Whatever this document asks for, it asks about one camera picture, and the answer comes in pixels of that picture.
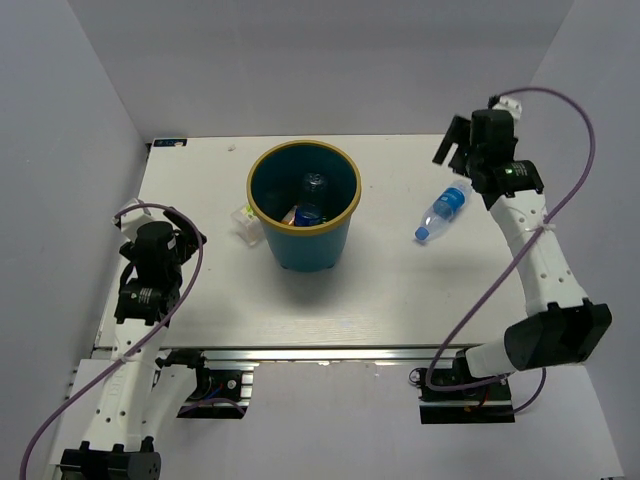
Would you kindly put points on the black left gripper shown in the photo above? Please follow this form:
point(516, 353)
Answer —
point(187, 239)

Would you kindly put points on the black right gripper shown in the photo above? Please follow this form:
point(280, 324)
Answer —
point(457, 133)

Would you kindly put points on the large blue label water bottle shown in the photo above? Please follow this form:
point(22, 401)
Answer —
point(439, 217)

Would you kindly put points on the orange juice bottle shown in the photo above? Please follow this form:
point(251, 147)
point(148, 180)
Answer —
point(289, 218)

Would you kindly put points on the small clear blue label bottle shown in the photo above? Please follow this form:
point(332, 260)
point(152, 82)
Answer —
point(311, 202)

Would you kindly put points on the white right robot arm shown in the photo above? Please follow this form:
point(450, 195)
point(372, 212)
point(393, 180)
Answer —
point(562, 325)

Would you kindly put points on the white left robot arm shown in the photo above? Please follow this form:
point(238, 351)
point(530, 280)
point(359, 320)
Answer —
point(141, 392)

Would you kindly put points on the teal bin with yellow rim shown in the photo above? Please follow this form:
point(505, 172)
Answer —
point(273, 187)

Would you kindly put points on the clear apple juice bottle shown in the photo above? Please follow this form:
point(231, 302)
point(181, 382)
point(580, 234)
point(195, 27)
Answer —
point(247, 225)

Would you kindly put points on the blue sticker left corner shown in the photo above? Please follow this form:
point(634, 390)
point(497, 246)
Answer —
point(169, 143)

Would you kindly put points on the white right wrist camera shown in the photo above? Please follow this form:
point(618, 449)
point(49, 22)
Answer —
point(508, 104)

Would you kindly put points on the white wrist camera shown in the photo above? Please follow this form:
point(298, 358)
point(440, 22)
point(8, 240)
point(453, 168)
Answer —
point(130, 222)
point(508, 104)

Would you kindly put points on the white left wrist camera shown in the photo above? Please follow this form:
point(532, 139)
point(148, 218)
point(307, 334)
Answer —
point(130, 222)

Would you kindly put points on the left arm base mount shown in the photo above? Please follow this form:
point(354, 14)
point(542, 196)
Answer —
point(223, 387)

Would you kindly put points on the aluminium front rail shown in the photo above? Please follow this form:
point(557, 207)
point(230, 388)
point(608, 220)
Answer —
point(321, 354)

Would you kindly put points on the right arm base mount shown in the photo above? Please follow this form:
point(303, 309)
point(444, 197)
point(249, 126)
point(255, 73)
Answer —
point(490, 404)

